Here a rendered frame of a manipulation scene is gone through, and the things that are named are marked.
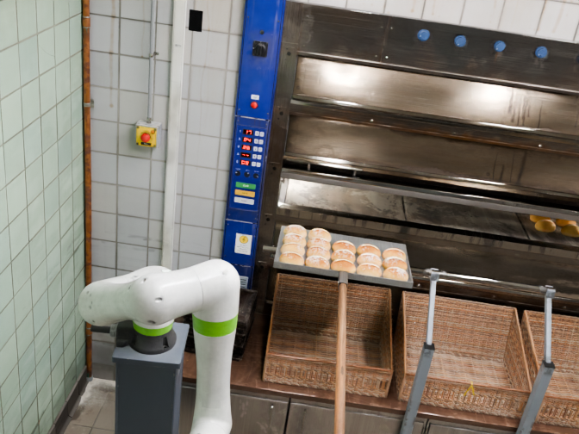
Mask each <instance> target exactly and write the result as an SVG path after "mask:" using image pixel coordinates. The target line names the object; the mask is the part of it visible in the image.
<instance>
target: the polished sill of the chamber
mask: <svg viewBox="0 0 579 434"><path fill-rule="evenodd" d="M276 215H282V216H289V217H294V218H300V219H306V220H317V221H323V222H329V223H334V224H341V225H347V226H357V227H363V228H370V229H375V230H381V231H387V232H393V233H404V234H410V235H415V236H421V237H428V238H434V239H444V240H450V241H456V242H462V243H468V244H474V245H485V246H491V247H496V248H502V249H509V250H515V251H525V252H531V253H537V254H543V255H549V256H555V257H566V258H572V259H578V260H579V247H578V246H573V245H561V244H555V243H550V242H544V241H537V240H531V239H521V238H515V237H509V236H503V235H497V234H491V233H485V232H474V231H468V230H463V229H457V228H450V227H444V226H434V225H428V224H422V223H416V222H410V221H404V220H393V219H387V218H381V217H376V216H369V215H363V214H353V213H347V212H340V211H335V210H329V209H323V208H312V207H306V206H300V205H295V204H288V203H282V202H278V203H277V210H276Z"/></svg>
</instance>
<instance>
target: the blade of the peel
mask: <svg viewBox="0 0 579 434"><path fill-rule="evenodd" d="M285 227H286V226H282V227H281V231H280V235H279V240H278V243H277V250H276V255H275V259H274V264H273V268H279V269H284V270H294V271H301V272H307V273H312V274H318V275H324V276H334V277H339V271H337V270H332V269H331V263H332V262H333V260H332V259H331V256H332V254H333V253H334V251H333V249H332V246H333V244H334V243H335V242H336V241H339V240H347V241H349V242H351V243H352V244H354V246H355V248H356V253H355V254H354V256H355V262H354V265H355V267H356V271H355V272H354V273H349V272H348V279H352V280H358V281H363V282H374V283H380V284H385V285H391V286H397V287H403V288H412V287H413V283H414V282H413V277H412V274H411V269H410V265H409V261H408V253H407V249H406V245H404V244H397V243H392V242H386V241H381V240H374V239H364V238H358V237H353V236H346V235H340V234H335V233H330V235H331V241H330V242H329V243H330V246H331V247H330V250H329V252H330V258H329V259H328V260H327V261H328V262H329V265H330V267H329V269H328V270H327V269H322V268H315V267H310V266H305V263H304V264H303V265H298V264H292V263H282V262H280V261H279V258H280V256H281V255H282V253H281V251H280V250H281V247H282V246H283V237H284V236H285V235H284V233H283V230H284V229H285ZM306 231H307V236H306V238H305V240H306V245H305V246H304V247H303V248H304V250H305V252H304V255H303V256H302V257H303V259H304V262H305V260H306V259H307V258H308V257H307V254H306V253H307V250H308V249H309V248H308V246H307V242H308V241H309V238H308V233H309V232H310V231H311V230H307V229H306ZM363 244H372V245H374V246H376V247H377V248H378V249H379V250H380V252H381V256H380V259H381V261H382V265H381V267H380V269H381V271H382V274H381V276H380V277H377V276H367V275H361V274H358V273H357V267H358V266H359V264H358V262H357V259H358V257H359V255H358V253H357V249H358V248H359V246H361V245H363ZM389 248H398V249H401V250H402V251H403V252H404V253H405V255H406V260H405V262H406V264H407V269H406V271H407V273H408V280H407V281H400V280H395V279H389V278H383V272H384V271H385V268H384V267H383V261H384V259H383V256H382V254H383V252H384V251H385V250H387V249H389Z"/></svg>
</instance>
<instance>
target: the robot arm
mask: <svg viewBox="0 0 579 434"><path fill-rule="evenodd" d="M239 301H240V277H239V274H238V272H237V270H236V269H235V268H234V267H233V266H232V265H231V264H230V263H228V262H226V261H223V260H219V259H213V260H208V261H206V262H203V263H200V264H197V265H194V266H191V267H189V268H185V269H181V270H174V271H171V270H169V269H167V268H165V267H161V266H148V267H145V268H142V269H139V270H136V271H134V272H131V273H130V274H127V275H124V276H117V277H113V278H110V279H105V280H101V281H97V282H93V283H91V284H89V285H88V286H86V287H85V288H84V289H83V291H82V292H81V294H80V296H79V297H78V311H79V313H80V315H81V316H82V318H83V319H84V320H85V321H86V322H88V323H89V324H91V328H90V331H91V332H101V333H109V335H110V336H111V337H112V338H116V347H125V346H127V345H130V347H131V348H132V349H133V350H135V351H137V352H139V353H141V354H146V355H158V354H162V353H165V352H167V351H168V350H170V349H172V348H173V347H174V345H175V344H176V341H177V334H176V333H175V331H174V330H173V326H172V325H173V321H174V319H176V318H178V317H181V316H184V315H186V314H189V313H192V320H193V332H194V339H195V347H196V404H195V411H194V417H193V422H192V427H191V431H190V434H229V433H230V431H231V428H232V416H231V406H230V372H231V362H232V354H233V343H234V338H235V333H236V326H237V319H238V311H239ZM118 322H119V323H118ZM115 323H118V324H115ZM111 324H112V325H111ZM107 325H111V326H107Z"/></svg>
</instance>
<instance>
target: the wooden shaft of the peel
mask: <svg viewBox="0 0 579 434"><path fill-rule="evenodd" d="M345 403H346V284H344V283H341V284H340V285H339V304H338V329H337V355H336V380H335V405H334V431H333V434H345Z"/></svg>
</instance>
